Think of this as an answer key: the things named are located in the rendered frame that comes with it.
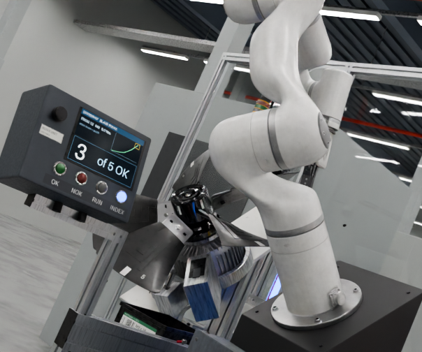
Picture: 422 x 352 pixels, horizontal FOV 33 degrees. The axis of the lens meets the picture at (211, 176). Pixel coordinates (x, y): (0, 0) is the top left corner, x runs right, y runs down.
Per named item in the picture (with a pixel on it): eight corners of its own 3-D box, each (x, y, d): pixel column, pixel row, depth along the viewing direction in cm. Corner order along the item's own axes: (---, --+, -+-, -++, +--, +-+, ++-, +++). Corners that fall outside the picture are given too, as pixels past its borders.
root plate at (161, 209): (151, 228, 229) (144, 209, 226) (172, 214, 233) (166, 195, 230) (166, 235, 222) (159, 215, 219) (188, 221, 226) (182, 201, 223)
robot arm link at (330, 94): (302, 111, 194) (330, 115, 188) (315, 65, 195) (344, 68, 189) (318, 119, 200) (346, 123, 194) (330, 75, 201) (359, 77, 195)
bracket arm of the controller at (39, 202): (116, 242, 155) (121, 229, 156) (123, 245, 153) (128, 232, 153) (23, 204, 141) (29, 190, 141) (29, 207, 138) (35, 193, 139)
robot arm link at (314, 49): (256, 25, 183) (293, 112, 202) (307, 28, 173) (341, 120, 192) (274, 4, 187) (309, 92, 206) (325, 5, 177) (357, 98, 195)
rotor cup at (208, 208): (168, 232, 227) (156, 198, 222) (202, 210, 234) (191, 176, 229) (195, 244, 216) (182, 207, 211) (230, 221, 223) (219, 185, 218)
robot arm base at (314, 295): (381, 290, 145) (361, 208, 140) (321, 339, 135) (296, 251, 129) (313, 276, 160) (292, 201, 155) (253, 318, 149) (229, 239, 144)
